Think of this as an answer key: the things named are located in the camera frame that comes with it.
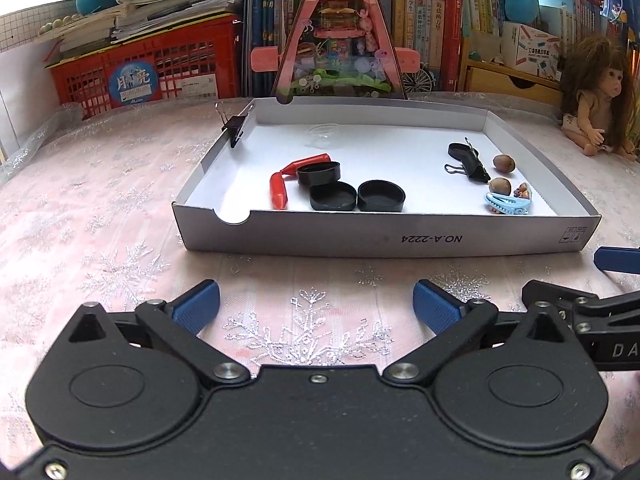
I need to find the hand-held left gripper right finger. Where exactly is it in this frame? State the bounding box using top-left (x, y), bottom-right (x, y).
top-left (382, 279), bottom-right (572, 387)

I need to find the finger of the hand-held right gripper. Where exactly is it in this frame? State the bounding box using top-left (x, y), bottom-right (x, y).
top-left (521, 279), bottom-right (603, 322)
top-left (593, 246), bottom-right (640, 277)

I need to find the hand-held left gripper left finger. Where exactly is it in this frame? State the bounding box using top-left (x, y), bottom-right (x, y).
top-left (67, 279), bottom-right (252, 389)

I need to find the blue hair clip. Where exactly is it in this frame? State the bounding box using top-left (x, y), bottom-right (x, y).
top-left (483, 192), bottom-right (532, 217)

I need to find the red toy chili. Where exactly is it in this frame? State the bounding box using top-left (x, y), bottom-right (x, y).
top-left (269, 172), bottom-right (291, 210)
top-left (280, 153), bottom-right (334, 178)

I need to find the black binder clip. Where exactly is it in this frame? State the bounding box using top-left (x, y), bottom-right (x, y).
top-left (215, 101), bottom-right (257, 149)
top-left (443, 136), bottom-right (492, 184)

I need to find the white cardboard box lid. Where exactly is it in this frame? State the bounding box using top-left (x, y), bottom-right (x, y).
top-left (171, 96), bottom-right (603, 260)

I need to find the clear plastic piece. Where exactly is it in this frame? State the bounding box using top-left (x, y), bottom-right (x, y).
top-left (306, 123), bottom-right (342, 149)

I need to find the pink snowflake tablecloth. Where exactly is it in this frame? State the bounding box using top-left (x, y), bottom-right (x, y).
top-left (0, 91), bottom-right (640, 461)

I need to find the long-haired baby doll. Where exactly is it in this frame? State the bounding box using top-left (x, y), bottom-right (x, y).
top-left (560, 35), bottom-right (640, 162)

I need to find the wooden drawer box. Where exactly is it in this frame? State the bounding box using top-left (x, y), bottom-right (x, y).
top-left (461, 60), bottom-right (563, 108)

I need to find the white printed carton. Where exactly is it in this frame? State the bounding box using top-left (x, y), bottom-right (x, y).
top-left (501, 21), bottom-right (565, 82)

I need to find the miniature bicycle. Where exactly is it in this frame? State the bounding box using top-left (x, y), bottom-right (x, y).
top-left (400, 66), bottom-right (437, 95)

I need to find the red plastic crate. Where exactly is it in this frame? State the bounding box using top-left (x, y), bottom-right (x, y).
top-left (49, 14), bottom-right (240, 120)

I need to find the blue pompom ball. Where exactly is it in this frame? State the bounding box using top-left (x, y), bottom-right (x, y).
top-left (504, 0), bottom-right (541, 23)

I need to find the row of upright books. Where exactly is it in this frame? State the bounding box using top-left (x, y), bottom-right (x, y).
top-left (372, 0), bottom-right (531, 93)

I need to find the pink triangular miniature dollhouse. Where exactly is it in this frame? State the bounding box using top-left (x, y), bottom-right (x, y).
top-left (251, 0), bottom-right (422, 106)

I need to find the row of blue books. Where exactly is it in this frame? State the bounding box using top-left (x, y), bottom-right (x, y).
top-left (242, 0), bottom-right (307, 98)

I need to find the string of pale beads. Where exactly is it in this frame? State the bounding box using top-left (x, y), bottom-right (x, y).
top-left (37, 14), bottom-right (81, 37)

